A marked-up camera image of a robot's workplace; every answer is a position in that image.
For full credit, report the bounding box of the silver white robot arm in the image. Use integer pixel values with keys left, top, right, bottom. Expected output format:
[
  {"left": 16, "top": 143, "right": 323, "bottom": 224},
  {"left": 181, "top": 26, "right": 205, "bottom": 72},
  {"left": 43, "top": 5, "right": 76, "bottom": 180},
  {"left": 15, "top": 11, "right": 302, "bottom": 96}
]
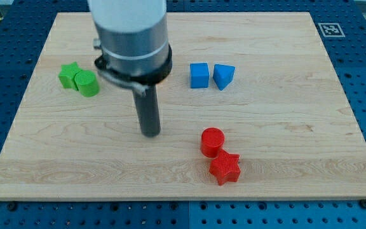
[{"left": 88, "top": 0, "right": 169, "bottom": 76}]

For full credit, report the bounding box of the red cylinder block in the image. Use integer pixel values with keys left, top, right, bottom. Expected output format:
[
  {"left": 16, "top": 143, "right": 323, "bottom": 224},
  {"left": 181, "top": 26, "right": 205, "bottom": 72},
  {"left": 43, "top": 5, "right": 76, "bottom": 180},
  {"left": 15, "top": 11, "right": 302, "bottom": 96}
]
[{"left": 200, "top": 127, "right": 225, "bottom": 158}]

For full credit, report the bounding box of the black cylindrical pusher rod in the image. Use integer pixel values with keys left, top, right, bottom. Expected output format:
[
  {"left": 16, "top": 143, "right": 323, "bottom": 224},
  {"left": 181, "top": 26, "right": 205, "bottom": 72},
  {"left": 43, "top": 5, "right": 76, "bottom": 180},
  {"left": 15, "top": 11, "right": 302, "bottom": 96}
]
[{"left": 133, "top": 85, "right": 161, "bottom": 137}]

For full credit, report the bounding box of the blue cube block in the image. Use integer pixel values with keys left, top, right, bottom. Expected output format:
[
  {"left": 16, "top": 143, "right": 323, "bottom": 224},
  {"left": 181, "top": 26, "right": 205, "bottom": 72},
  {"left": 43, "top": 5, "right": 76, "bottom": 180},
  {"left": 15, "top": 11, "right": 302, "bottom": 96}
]
[{"left": 190, "top": 63, "right": 210, "bottom": 88}]

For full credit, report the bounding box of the blue triangular prism block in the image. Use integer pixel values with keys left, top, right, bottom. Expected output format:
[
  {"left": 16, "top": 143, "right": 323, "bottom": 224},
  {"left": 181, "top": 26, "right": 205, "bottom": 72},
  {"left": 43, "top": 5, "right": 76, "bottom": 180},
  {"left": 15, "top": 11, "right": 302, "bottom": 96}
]
[{"left": 213, "top": 64, "right": 235, "bottom": 90}]

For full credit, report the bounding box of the red star block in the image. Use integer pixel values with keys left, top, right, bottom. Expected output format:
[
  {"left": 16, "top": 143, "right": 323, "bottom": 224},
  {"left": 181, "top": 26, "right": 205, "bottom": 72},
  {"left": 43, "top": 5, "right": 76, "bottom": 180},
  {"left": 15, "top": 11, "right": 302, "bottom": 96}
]
[{"left": 209, "top": 149, "right": 241, "bottom": 186}]

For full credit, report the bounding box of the light wooden board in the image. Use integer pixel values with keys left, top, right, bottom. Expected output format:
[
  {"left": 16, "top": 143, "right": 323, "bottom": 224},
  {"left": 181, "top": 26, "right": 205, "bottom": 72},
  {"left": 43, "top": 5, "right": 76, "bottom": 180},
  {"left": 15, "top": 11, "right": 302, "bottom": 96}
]
[{"left": 0, "top": 12, "right": 366, "bottom": 202}]

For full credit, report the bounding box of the green cylinder block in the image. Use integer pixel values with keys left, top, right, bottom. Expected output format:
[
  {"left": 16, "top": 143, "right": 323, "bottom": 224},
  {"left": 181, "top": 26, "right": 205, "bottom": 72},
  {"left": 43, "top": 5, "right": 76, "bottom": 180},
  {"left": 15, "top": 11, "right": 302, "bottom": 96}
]
[{"left": 74, "top": 70, "right": 100, "bottom": 97}]

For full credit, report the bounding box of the green star block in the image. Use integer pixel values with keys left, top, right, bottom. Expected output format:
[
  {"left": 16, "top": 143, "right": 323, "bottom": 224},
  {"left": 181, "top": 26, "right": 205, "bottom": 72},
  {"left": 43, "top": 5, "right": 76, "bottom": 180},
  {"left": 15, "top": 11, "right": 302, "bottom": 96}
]
[{"left": 58, "top": 62, "right": 82, "bottom": 90}]

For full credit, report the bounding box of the white fiducial marker tag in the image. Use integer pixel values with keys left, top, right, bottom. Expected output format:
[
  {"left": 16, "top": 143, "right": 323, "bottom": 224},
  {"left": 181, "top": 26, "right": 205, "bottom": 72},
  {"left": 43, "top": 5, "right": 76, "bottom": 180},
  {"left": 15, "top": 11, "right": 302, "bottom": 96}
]
[{"left": 318, "top": 22, "right": 345, "bottom": 38}]

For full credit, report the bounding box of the black clamp ring with cable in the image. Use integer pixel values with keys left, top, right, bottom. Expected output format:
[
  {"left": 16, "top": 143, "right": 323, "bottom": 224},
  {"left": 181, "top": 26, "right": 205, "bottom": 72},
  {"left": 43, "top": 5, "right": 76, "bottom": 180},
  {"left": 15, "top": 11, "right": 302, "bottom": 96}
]
[{"left": 94, "top": 44, "right": 173, "bottom": 96}]

